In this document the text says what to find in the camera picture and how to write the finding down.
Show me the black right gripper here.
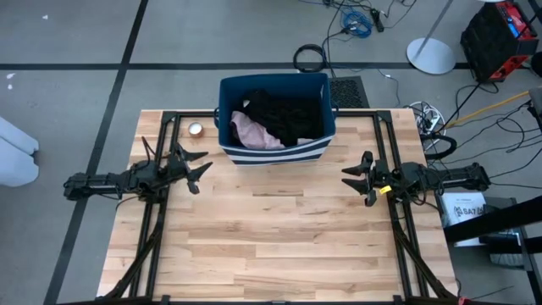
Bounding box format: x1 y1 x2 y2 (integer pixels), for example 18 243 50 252
341 151 420 197

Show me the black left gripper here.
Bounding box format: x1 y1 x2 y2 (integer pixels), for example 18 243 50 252
146 142 213 190

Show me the pink woven shirt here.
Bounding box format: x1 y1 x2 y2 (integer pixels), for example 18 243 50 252
230 110 314 151

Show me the black knit garment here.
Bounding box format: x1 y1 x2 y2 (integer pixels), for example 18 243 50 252
241 88 325 148

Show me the black perforated floor mat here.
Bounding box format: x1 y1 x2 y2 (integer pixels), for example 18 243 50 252
329 75 370 109

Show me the white printed cardboard box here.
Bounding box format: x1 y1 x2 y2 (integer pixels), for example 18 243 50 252
440 192 488 248

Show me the blue white-striped fabric bin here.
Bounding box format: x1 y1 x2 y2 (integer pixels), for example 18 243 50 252
213 72 339 167

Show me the black metal stand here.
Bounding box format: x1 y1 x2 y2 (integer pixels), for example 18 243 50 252
442 195 542 305

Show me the white round lamp stand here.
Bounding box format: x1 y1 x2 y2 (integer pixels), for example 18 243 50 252
406 0 457 76

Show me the yellow wooden stick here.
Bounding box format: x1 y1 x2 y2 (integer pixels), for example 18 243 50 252
444 90 530 130

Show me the black power strip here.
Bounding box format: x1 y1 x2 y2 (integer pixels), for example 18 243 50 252
370 7 385 33

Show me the white rounded object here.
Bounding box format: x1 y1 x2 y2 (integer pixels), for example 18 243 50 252
0 116 40 188

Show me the black red tool case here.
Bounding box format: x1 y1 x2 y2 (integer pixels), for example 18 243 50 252
460 0 539 84

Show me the black metal table frame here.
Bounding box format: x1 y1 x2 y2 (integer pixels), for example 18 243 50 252
99 108 461 305

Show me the white cable bundle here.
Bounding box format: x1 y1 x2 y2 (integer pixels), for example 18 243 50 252
408 100 445 147

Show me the thick black cable loop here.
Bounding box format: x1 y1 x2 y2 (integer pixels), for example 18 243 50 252
421 133 458 162

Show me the coiled black cable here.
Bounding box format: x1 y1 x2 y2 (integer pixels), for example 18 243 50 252
292 43 327 74

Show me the blue cable bundle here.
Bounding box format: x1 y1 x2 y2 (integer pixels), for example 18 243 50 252
338 6 373 39

